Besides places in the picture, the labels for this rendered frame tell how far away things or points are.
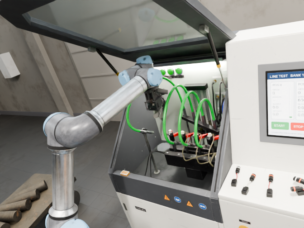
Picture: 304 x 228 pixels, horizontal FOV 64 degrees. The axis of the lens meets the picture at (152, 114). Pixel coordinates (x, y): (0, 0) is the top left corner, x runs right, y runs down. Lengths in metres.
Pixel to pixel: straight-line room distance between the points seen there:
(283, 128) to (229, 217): 0.46
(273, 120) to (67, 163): 0.88
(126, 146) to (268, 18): 2.05
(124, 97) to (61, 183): 0.42
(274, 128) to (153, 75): 0.58
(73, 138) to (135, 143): 0.82
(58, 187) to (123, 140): 0.62
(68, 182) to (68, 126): 0.26
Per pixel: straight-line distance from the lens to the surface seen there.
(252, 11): 2.99
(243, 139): 1.25
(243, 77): 1.18
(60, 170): 1.05
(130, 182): 1.48
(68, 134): 0.90
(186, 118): 1.55
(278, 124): 1.19
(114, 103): 0.94
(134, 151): 1.67
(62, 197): 1.09
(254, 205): 1.14
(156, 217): 1.58
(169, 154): 1.46
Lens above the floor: 1.81
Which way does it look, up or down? 24 degrees down
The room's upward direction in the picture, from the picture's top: 17 degrees counter-clockwise
